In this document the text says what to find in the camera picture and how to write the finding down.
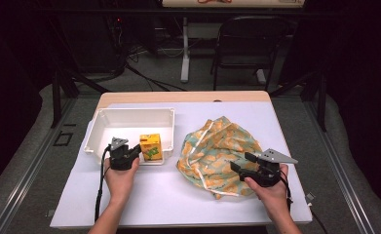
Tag yellow juice carton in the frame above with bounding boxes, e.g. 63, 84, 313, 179
138, 133, 164, 163

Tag orange cord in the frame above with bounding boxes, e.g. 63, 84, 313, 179
197, 0, 233, 5

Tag black folding chair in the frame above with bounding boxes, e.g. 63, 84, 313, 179
210, 15, 291, 93

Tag person's right hand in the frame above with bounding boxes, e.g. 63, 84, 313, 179
244, 163, 291, 222

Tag white table mat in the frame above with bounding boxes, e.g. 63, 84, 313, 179
50, 101, 314, 229

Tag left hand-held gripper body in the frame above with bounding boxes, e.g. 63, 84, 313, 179
108, 136, 142, 172

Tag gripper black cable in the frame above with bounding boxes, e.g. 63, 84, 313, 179
279, 170, 295, 213
94, 145, 112, 224

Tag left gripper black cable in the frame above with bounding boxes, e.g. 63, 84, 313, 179
94, 145, 112, 224

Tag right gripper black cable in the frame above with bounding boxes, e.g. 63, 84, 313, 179
279, 170, 295, 213

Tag aluminium rail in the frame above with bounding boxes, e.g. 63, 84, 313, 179
302, 99, 376, 234
0, 97, 79, 234

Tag person's left hand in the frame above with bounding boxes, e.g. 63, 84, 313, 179
103, 157, 141, 205

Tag white plastic tray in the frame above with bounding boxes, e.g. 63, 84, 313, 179
83, 107, 176, 167

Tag black floor cable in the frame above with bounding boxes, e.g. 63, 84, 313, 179
124, 62, 188, 93

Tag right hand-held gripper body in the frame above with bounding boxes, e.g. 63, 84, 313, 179
239, 148, 299, 188

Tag white desk leg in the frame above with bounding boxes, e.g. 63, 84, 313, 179
179, 17, 192, 84

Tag dark equipment with red light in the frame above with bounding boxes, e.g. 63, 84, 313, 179
104, 15, 129, 71

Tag black metal stand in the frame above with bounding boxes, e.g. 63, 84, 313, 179
49, 19, 112, 130
269, 68, 328, 133

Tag orange print cloth bag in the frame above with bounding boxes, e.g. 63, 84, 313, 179
175, 115, 264, 200

